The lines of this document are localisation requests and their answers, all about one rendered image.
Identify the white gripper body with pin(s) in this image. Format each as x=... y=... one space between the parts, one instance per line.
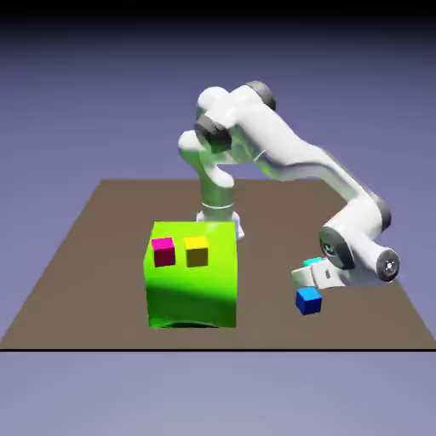
x=303 y=276

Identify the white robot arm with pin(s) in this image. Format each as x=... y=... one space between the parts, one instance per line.
x=272 y=136

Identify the small cyan cube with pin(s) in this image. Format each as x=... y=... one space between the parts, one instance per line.
x=311 y=262

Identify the small blue cube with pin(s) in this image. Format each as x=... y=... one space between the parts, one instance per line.
x=308 y=300

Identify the small yellow cube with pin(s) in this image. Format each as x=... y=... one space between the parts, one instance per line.
x=197 y=251

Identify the small pink cube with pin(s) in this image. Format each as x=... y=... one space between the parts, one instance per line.
x=164 y=252

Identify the large green box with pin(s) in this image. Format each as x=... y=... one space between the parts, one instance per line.
x=190 y=289

